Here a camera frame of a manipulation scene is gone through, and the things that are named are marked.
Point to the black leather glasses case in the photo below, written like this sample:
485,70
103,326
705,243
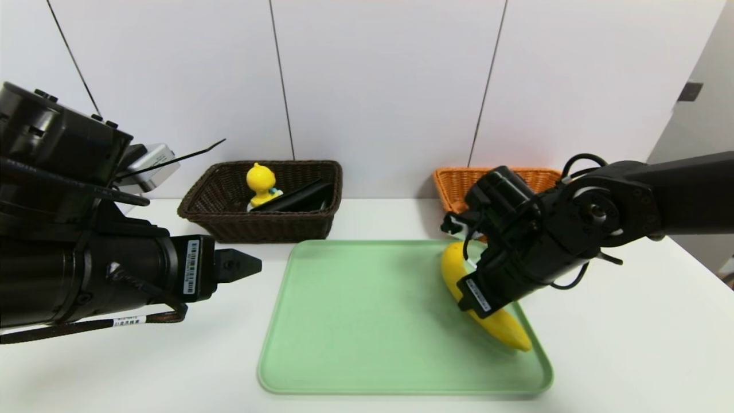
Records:
292,201

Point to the yellow banana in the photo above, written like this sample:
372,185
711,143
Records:
504,330

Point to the thin black zip tie tail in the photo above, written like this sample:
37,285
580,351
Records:
178,156

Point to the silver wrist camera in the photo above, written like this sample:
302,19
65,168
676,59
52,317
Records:
152,166
459,225

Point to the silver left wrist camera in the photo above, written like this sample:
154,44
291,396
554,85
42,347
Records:
152,166

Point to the green plastic tray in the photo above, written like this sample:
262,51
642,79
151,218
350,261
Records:
355,332

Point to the dark wall bracket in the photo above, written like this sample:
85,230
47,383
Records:
690,92

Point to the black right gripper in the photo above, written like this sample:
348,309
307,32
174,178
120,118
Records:
477,294

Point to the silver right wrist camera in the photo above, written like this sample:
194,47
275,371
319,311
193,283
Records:
459,225

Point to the yellow duck toy figure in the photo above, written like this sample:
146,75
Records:
261,180

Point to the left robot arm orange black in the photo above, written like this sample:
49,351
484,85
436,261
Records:
57,258

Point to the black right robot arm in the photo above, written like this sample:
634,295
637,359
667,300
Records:
631,212

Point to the brown furniture piece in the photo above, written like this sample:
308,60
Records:
729,280

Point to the dark brown wicker basket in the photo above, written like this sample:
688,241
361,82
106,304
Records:
258,229

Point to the orange wicker basket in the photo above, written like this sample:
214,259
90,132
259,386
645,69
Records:
453,186

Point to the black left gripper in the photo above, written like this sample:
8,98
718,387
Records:
196,267

